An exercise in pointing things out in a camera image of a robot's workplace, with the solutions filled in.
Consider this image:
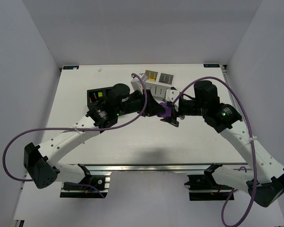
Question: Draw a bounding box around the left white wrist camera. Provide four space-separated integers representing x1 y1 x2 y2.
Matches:
131 73 148 93

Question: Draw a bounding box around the left blue table label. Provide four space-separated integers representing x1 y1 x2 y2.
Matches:
62 66 79 70

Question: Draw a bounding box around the purple lego figure piece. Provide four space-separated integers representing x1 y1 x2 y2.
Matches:
157 102 172 118

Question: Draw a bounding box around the blue table label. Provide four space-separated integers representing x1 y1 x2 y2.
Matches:
203 64 220 68
62 66 79 70

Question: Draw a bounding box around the right blue table label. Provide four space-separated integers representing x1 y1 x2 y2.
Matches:
203 64 220 68

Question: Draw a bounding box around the black two-bin container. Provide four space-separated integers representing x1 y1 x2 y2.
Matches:
87 87 113 110

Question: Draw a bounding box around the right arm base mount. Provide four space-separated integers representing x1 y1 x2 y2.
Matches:
183 163 231 201

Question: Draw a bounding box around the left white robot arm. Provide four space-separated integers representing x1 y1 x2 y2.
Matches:
24 83 165 189

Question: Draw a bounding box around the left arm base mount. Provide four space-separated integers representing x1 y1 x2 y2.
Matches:
60 164 108 199

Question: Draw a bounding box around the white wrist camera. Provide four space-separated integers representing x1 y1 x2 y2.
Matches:
164 89 180 103
131 73 148 93

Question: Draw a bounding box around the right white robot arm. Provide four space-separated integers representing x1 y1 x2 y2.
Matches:
161 80 284 207

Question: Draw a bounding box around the white two-bin container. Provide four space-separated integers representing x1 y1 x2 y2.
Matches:
145 70 175 100

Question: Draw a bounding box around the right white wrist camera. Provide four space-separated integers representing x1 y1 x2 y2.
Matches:
164 89 180 103

